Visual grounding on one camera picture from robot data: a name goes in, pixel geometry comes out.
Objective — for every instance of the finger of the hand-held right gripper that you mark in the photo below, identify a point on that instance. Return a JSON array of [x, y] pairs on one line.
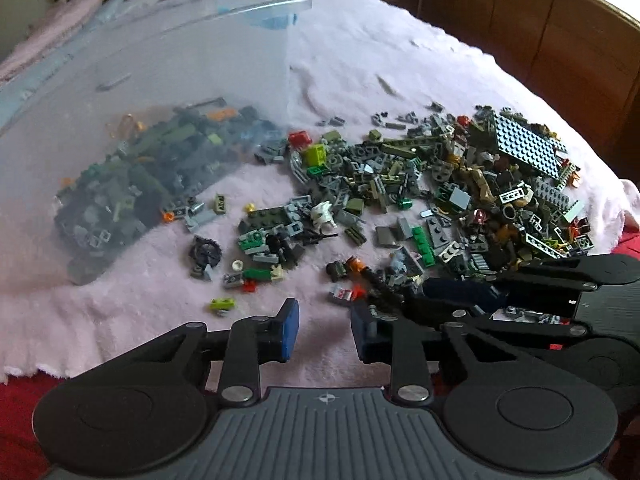
[[525, 332], [465, 294]]

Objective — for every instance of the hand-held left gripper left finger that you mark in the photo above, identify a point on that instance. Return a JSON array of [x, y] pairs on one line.
[[291, 330]]

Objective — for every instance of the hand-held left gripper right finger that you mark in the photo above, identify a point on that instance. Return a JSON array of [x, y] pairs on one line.
[[360, 330]]

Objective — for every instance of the spread of colourful toy bricks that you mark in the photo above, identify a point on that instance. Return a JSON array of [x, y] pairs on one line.
[[400, 185]]

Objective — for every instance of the heap of dark toy bricks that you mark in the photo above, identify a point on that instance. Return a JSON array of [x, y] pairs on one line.
[[150, 175]]

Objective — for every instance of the clear plastic bin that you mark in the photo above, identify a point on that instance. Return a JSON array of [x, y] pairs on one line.
[[150, 60]]

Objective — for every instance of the large grey studded baseplate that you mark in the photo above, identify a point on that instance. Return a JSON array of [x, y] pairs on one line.
[[530, 145]]

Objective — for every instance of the pink fluffy blanket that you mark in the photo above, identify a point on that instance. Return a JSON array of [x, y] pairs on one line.
[[375, 50]]

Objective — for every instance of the brown wooden dresser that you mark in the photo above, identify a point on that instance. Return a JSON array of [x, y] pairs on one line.
[[525, 25]]

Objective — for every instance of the red blanket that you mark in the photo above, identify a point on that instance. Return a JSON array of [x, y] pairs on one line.
[[20, 410]]

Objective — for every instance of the blue floral quilt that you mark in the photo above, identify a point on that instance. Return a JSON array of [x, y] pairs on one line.
[[112, 5]]

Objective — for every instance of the pink striped quilt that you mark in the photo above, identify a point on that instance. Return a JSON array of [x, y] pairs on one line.
[[60, 20]]

